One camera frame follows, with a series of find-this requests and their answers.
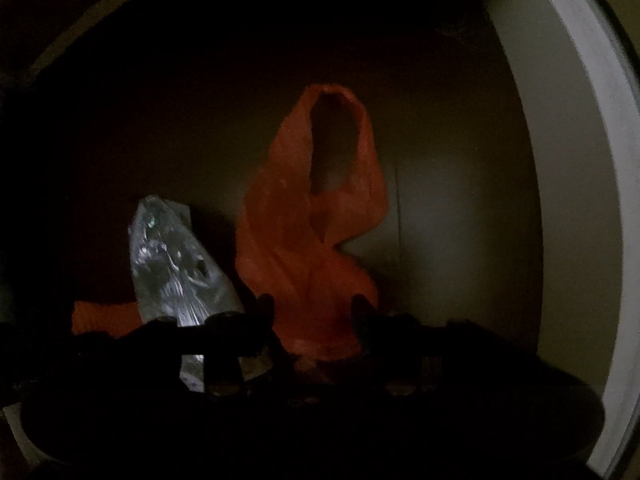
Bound orange plastic bag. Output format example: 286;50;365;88
235;84;391;361

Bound white wardrobe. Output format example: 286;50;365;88
487;0;640;480

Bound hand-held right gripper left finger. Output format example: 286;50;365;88
125;295;281;397

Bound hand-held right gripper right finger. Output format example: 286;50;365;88
352;296;496;396

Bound silver foil wrapper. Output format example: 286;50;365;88
129;195;246;391

